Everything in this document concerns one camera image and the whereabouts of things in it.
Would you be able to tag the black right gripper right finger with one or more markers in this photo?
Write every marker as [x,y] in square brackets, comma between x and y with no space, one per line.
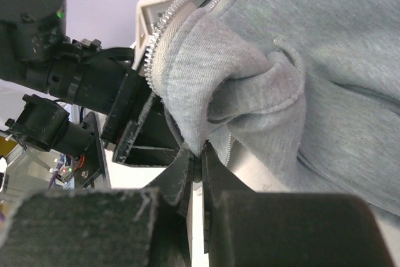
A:
[246,228]

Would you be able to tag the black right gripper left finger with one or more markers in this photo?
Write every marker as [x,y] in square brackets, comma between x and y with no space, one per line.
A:
[105,227]

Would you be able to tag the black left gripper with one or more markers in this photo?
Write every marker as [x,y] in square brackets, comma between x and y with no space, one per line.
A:
[136,128]

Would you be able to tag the grey zip hoodie jacket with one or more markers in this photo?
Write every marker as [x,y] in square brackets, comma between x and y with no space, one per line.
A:
[310,87]

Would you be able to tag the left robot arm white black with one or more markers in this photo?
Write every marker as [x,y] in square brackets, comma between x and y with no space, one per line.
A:
[36,53]

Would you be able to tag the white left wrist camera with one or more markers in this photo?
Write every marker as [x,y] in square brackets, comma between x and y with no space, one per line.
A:
[152,16]

